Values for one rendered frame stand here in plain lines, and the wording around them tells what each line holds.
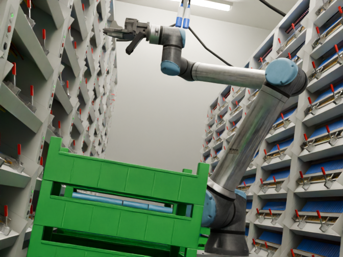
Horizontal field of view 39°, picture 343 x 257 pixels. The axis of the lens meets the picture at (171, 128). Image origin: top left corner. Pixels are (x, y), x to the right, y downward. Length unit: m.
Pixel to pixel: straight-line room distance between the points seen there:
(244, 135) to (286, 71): 0.29
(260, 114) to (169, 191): 1.03
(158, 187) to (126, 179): 0.06
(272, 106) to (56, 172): 1.15
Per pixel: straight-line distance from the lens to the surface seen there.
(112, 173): 0.89
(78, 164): 0.90
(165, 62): 2.20
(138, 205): 1.26
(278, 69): 1.89
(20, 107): 1.48
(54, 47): 1.88
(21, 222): 1.81
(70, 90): 2.55
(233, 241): 2.06
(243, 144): 1.89
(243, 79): 2.13
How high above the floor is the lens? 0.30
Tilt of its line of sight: 10 degrees up
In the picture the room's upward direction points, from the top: 9 degrees clockwise
